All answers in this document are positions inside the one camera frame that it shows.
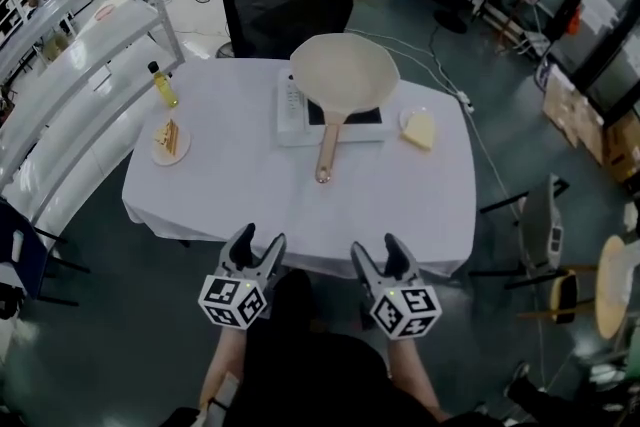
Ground yellow oil bottle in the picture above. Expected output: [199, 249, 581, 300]
[147, 60, 180, 109]

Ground black office chair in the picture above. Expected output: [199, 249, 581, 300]
[222, 0, 355, 61]

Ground white power cable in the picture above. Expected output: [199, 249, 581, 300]
[349, 30, 529, 221]

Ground white shelving unit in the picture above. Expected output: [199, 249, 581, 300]
[0, 0, 186, 236]

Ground person's grey shoe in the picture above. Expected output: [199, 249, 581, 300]
[504, 361, 532, 399]

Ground white portable induction cooktop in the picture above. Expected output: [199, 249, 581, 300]
[276, 68, 394, 149]

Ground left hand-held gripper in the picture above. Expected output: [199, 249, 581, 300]
[198, 223, 287, 331]

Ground cardboard box pile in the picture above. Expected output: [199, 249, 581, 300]
[542, 64, 640, 184]

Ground blue chair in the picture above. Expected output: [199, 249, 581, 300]
[0, 199, 91, 311]

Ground grey chair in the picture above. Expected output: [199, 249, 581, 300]
[469, 173, 571, 291]

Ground table with white tablecloth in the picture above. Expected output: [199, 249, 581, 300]
[121, 58, 477, 279]

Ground layered cake slice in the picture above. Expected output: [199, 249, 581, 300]
[154, 118, 180, 156]

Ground round wooden table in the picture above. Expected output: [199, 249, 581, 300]
[594, 234, 632, 341]

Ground yellow and black chair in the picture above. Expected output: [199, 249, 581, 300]
[517, 264, 599, 326]

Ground person's left forearm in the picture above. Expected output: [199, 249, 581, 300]
[199, 327, 247, 411]

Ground cream frying pan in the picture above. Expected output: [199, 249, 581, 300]
[289, 33, 401, 186]

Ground person's right forearm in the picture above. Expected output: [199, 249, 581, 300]
[387, 337, 451, 421]

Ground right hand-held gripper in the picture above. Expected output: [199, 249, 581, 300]
[350, 233, 444, 341]

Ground person's black clothing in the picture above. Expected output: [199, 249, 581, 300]
[169, 268, 501, 427]

